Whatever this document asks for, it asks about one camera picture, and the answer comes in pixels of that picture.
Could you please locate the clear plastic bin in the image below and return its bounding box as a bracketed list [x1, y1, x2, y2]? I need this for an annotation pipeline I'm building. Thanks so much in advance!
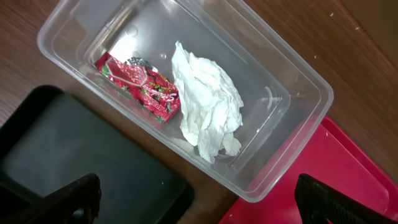
[37, 0, 333, 202]

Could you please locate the red serving tray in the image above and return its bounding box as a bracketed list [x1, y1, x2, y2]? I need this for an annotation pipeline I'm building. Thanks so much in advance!
[220, 118, 397, 224]

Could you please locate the red snack wrapper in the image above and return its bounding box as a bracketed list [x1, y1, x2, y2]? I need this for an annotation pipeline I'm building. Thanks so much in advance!
[95, 52, 180, 123]

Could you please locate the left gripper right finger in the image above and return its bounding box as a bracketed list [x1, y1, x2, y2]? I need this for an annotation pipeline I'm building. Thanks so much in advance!
[295, 174, 395, 224]

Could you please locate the black tray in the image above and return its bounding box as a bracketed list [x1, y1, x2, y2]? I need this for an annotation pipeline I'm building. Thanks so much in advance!
[1, 85, 194, 223]

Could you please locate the white tissue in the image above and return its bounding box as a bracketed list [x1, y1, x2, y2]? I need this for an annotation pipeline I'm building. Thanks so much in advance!
[172, 41, 244, 164]

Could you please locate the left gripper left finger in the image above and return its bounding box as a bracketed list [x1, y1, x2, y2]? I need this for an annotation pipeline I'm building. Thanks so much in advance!
[1, 173, 101, 224]

